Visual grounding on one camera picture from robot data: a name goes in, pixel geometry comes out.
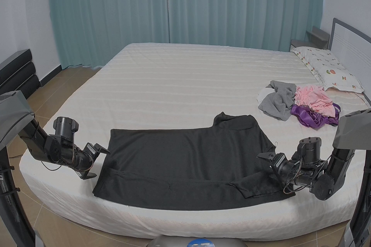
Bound purple garment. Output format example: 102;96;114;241
291;102;341;129

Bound grey garment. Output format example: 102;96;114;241
258;80;297;121

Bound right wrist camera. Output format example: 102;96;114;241
272;153;287;174

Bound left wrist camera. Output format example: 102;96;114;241
85;142;98;157

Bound pink garment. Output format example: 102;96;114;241
294;84;335;117

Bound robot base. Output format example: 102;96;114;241
151;236;242;247

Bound white garment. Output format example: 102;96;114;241
256;88;274;103

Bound white printed pillow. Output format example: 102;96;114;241
291;46;365;93

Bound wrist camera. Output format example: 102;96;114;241
85;142;98;157
272;153;287;174

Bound black T-shirt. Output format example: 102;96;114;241
92;112;296;211

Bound bed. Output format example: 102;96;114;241
19;18;371;240

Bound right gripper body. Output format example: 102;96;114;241
275;162;308;191

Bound black chest of drawers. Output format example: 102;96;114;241
0;49;39;96

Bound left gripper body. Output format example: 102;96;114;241
71;153;97;180

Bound grey bedside table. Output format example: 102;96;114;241
290;26;330;51

